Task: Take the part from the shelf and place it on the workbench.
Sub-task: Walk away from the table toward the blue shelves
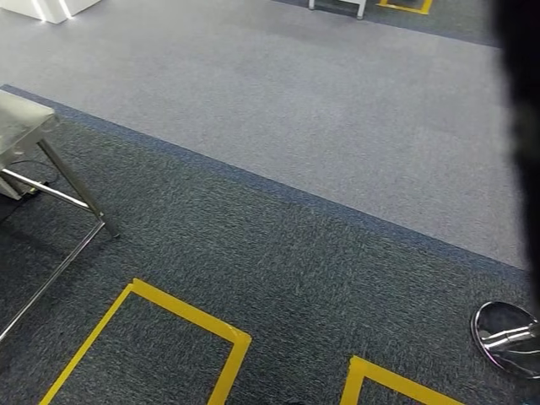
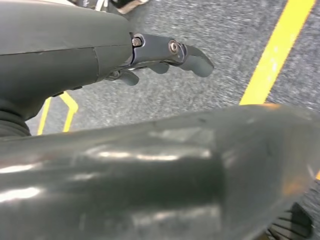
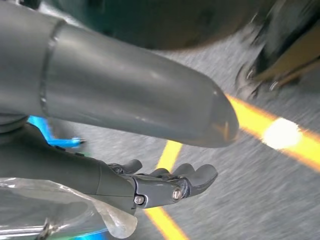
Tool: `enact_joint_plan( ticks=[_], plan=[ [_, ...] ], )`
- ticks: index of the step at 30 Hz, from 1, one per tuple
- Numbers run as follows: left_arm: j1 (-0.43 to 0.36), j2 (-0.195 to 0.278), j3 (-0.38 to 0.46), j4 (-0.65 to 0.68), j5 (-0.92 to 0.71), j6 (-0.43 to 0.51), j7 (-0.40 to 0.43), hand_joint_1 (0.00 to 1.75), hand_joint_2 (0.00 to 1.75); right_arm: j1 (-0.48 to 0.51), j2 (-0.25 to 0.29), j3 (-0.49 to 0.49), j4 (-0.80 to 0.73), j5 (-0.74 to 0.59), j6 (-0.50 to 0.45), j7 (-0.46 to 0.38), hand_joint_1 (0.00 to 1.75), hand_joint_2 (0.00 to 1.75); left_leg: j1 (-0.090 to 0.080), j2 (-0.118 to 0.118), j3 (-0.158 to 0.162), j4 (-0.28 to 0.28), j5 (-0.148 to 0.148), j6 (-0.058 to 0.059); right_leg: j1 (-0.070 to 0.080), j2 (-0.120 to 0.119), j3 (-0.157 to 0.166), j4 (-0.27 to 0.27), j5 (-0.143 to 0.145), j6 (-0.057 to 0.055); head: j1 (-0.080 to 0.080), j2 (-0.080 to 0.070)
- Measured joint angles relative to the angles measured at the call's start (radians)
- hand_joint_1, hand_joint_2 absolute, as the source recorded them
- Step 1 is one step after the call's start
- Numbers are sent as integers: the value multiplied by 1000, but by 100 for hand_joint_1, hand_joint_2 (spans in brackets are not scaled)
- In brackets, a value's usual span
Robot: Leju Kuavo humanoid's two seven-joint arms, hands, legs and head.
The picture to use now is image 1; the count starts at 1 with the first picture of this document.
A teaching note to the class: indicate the chrome stanchion base and pole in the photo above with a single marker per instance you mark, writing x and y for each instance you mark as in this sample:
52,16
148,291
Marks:
506,341

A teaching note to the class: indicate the yellow floor tape square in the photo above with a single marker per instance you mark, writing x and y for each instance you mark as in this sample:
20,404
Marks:
190,316

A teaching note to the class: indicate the white table legs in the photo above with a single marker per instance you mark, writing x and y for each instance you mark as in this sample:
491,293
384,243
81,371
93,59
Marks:
360,8

